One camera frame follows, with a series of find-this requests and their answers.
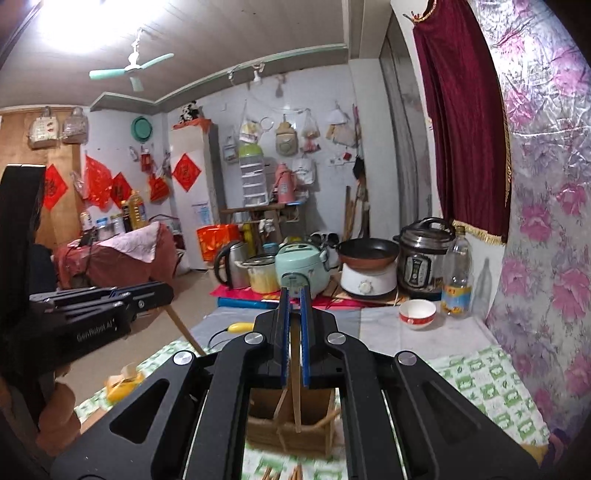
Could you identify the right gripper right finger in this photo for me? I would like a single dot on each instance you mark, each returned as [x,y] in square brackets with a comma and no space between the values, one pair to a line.
[402,419]

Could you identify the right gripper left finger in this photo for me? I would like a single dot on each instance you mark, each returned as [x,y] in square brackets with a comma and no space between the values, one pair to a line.
[187,419]

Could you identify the wooden chopstick bundle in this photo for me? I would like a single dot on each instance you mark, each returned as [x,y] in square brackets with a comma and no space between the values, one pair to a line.
[270,474]
[328,418]
[295,371]
[297,473]

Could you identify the single wooden chopstick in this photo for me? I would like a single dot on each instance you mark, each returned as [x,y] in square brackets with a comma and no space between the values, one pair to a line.
[283,408]

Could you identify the left hand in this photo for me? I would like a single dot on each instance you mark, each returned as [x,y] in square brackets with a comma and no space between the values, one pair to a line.
[59,425]

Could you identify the brown wooden chopstick holder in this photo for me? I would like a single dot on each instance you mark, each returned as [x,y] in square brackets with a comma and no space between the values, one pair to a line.
[304,428]

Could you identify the yellow tissue pack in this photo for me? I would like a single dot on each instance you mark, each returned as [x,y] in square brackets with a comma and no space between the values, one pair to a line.
[121,385]

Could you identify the green white checkered tablecloth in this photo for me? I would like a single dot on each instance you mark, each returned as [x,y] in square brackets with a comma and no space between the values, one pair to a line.
[487,378]

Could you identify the yellow electric pan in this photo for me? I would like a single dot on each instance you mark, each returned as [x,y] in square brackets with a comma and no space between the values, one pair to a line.
[240,327]

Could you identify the red white bowl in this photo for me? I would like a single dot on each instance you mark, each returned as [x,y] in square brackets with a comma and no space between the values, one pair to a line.
[417,313]

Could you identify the red cloth covered table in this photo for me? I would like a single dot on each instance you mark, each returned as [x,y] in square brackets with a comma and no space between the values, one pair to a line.
[146,254]

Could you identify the yellow cooking oil bottle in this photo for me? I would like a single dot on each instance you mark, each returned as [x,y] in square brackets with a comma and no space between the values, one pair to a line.
[136,209]

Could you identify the steel electric kettle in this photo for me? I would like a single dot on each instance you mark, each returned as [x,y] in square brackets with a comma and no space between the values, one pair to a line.
[226,265]

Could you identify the clear plastic bottle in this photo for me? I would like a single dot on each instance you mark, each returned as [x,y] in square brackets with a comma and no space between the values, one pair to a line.
[457,280]

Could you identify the white cooker with brown pan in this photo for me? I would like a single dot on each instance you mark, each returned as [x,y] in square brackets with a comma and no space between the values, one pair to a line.
[369,266]

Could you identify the yellow enamel pot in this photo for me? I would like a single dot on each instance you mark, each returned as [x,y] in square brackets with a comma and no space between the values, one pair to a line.
[262,273]

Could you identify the red gift bag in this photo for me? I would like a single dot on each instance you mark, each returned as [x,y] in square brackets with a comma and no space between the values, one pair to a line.
[212,238]

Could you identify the black silver pressure cooker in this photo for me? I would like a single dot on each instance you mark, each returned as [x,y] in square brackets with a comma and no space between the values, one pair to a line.
[423,246]

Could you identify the mint green rice cooker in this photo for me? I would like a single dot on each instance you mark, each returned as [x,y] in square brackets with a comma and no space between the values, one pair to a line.
[302,263]

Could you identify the white refrigerator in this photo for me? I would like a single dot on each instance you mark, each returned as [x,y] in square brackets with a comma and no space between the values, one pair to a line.
[197,184]

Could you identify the white plastic drawer tower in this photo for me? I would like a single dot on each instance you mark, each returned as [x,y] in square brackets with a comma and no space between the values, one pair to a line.
[253,174]

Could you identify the green ceiling fan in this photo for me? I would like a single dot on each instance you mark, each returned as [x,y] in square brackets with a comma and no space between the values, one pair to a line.
[134,67]

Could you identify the pink thermos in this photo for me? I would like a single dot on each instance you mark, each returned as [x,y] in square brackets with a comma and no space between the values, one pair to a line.
[285,185]

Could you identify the dark red curtain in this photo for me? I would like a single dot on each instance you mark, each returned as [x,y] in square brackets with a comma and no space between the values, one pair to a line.
[465,104]

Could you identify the round green wall plate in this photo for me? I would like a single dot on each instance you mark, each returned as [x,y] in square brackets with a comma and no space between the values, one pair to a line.
[141,129]

